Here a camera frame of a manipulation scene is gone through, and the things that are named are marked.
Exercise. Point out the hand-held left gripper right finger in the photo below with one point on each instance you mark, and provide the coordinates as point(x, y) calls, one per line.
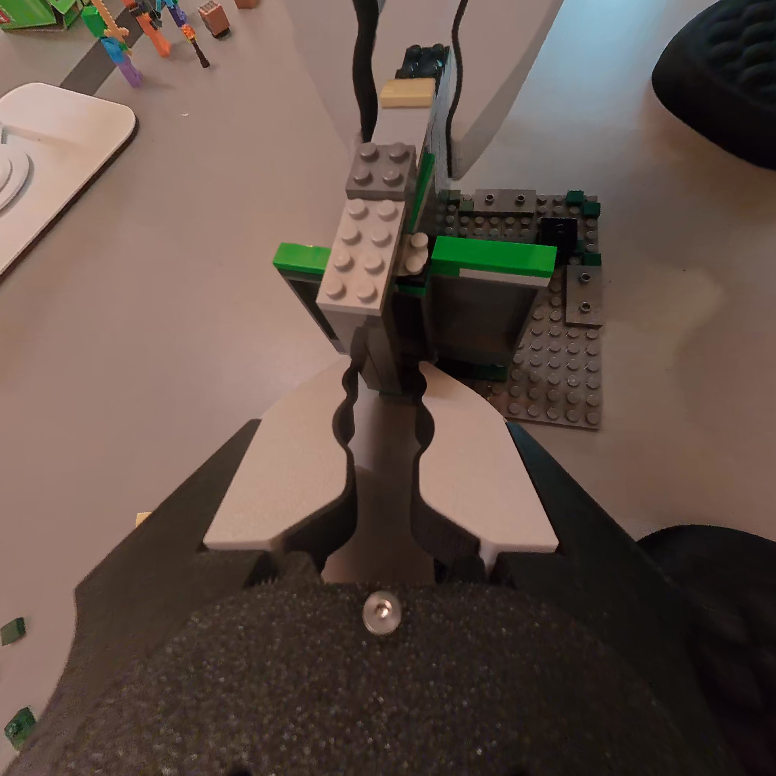
point(485, 479)

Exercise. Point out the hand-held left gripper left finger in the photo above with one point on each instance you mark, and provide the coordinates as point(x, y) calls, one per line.
point(285, 473)

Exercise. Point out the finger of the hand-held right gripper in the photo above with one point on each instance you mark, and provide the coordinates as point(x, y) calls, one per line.
point(330, 42)
point(497, 60)

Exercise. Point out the grey green toy brick structure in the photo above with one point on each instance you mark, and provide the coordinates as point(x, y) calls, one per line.
point(357, 267)

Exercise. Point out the grey desk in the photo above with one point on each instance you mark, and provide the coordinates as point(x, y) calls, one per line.
point(182, 303)

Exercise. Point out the brown toy brick block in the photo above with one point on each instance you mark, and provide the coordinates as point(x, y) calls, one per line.
point(215, 17)

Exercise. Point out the grey studded brick baseplate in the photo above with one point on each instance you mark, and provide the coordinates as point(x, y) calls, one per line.
point(558, 376)

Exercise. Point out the black toy torch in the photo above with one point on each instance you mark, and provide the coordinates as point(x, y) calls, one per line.
point(197, 48)

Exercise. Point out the tan flat brick tile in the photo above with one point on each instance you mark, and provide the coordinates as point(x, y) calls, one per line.
point(143, 519)

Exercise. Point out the blue toy brick figure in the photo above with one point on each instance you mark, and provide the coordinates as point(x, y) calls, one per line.
point(173, 11)

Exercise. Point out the orange toy brick figure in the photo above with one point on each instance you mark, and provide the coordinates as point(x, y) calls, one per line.
point(154, 33)

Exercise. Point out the green purple toy brick figure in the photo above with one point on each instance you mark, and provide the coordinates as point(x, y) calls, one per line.
point(115, 48)

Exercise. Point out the black chair armrest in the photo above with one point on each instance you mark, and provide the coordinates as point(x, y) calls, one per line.
point(727, 60)

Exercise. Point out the white rounded board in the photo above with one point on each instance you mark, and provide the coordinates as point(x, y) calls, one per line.
point(66, 163)

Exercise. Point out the green cardboard box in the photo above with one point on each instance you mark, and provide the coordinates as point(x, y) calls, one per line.
point(36, 12)

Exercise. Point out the small dark green brick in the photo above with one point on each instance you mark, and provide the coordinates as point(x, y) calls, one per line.
point(12, 631)
point(19, 727)

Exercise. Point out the white round disc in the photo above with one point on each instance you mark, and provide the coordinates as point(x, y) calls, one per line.
point(12, 176)

